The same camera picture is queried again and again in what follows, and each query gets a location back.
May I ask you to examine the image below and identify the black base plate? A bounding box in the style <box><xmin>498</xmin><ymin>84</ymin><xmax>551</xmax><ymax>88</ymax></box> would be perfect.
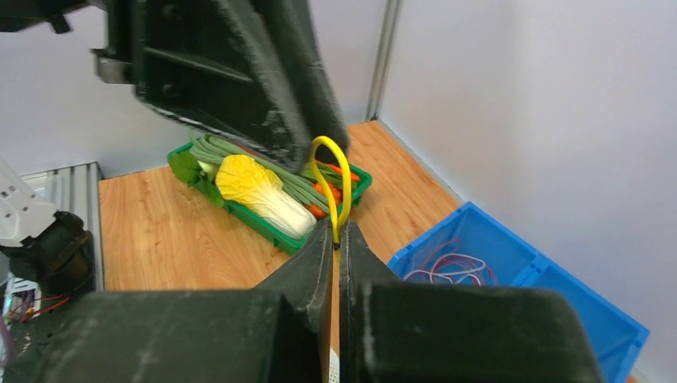
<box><xmin>1</xmin><ymin>274</ymin><xmax>74</xmax><ymax>382</ymax></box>

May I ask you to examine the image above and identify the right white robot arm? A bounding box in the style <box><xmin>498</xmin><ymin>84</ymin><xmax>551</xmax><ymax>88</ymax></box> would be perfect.
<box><xmin>1</xmin><ymin>164</ymin><xmax>602</xmax><ymax>382</ymax></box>

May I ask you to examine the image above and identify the blue divided plastic bin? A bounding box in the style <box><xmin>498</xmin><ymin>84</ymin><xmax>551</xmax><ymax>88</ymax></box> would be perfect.
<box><xmin>388</xmin><ymin>202</ymin><xmax>650</xmax><ymax>382</ymax></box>

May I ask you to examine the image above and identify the green vegetable tray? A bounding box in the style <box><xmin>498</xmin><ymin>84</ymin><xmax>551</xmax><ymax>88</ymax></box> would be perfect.
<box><xmin>189</xmin><ymin>164</ymin><xmax>373</xmax><ymax>255</ymax></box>

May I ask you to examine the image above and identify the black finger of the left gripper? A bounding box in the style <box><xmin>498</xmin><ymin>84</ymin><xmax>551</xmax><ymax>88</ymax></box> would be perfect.
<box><xmin>95</xmin><ymin>1</ymin><xmax>350</xmax><ymax>172</ymax></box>

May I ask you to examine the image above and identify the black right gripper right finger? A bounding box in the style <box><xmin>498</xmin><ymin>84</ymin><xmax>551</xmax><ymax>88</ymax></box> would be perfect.
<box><xmin>339</xmin><ymin>222</ymin><xmax>603</xmax><ymax>382</ymax></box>

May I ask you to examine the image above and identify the aluminium rail with cable duct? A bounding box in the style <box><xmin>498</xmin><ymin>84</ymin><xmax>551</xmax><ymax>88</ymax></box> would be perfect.
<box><xmin>21</xmin><ymin>162</ymin><xmax>105</xmax><ymax>291</ymax></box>

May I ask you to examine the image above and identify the toy napa cabbage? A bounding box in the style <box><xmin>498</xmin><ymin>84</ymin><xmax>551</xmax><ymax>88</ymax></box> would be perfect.
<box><xmin>215</xmin><ymin>155</ymin><xmax>317</xmax><ymax>239</ymax></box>

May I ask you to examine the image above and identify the white perforated cable spool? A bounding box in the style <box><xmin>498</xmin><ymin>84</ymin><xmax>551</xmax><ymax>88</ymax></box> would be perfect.
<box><xmin>327</xmin><ymin>348</ymin><xmax>340</xmax><ymax>383</ymax></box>

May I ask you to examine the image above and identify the green toy beans bundle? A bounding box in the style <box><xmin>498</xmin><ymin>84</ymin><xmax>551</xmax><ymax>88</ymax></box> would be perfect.
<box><xmin>188</xmin><ymin>132</ymin><xmax>331</xmax><ymax>215</ymax></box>

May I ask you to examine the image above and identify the yellow cable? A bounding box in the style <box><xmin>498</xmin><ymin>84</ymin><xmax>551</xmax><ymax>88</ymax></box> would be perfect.
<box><xmin>309</xmin><ymin>136</ymin><xmax>354</xmax><ymax>251</ymax></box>

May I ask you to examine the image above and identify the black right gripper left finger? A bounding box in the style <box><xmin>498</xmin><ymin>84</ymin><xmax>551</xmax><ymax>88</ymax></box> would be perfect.
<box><xmin>15</xmin><ymin>220</ymin><xmax>332</xmax><ymax>382</ymax></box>

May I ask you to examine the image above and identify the orange toy carrot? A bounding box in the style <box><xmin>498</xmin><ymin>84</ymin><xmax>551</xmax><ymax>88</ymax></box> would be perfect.
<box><xmin>304</xmin><ymin>162</ymin><xmax>361</xmax><ymax>220</ymax></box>

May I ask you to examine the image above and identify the green toy leafy vegetable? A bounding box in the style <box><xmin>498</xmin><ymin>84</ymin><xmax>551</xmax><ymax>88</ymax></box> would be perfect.
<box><xmin>168</xmin><ymin>150</ymin><xmax>225</xmax><ymax>207</ymax></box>

